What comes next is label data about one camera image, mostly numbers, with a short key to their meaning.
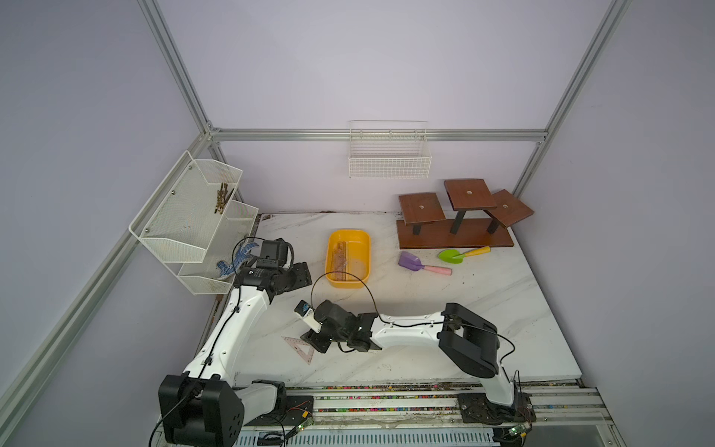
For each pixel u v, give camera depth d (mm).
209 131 905
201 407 381
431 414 734
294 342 860
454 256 1075
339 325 639
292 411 731
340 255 1069
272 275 562
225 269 840
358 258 1049
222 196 814
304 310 711
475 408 734
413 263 1049
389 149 954
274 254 613
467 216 1019
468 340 523
